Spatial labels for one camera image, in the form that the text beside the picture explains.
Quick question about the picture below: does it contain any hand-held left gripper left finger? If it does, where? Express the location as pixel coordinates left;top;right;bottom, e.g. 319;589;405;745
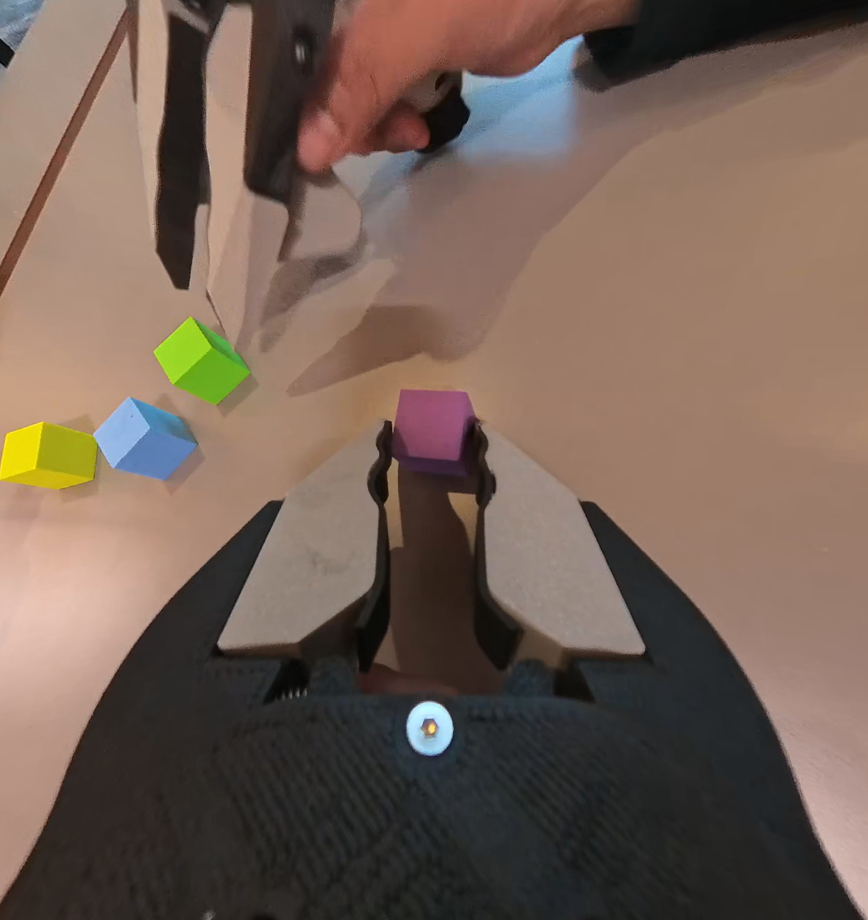
217;420;394;673

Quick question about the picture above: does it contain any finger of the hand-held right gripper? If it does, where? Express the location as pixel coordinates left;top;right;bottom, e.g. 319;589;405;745
204;0;263;346
127;0;214;292

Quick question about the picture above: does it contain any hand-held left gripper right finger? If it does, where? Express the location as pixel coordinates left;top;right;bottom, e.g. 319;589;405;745
472;423;647;673

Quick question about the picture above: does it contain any purple foam cube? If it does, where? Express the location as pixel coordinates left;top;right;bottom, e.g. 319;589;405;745
391;390;476;477

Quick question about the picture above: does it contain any blue foam cube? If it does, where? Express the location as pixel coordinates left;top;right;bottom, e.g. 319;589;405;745
93;397;198;481

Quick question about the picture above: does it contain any green foam cube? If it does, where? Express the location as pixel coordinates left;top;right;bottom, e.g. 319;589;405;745
154;316;251;405

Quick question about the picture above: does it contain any yellow foam cube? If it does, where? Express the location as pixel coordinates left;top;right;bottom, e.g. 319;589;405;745
0;422;99;491

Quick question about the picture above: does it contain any person's right forearm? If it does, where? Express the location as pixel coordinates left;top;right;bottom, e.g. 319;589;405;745
583;0;868;80

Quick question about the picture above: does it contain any person's right hand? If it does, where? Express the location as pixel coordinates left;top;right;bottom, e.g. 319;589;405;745
296;0;643;175

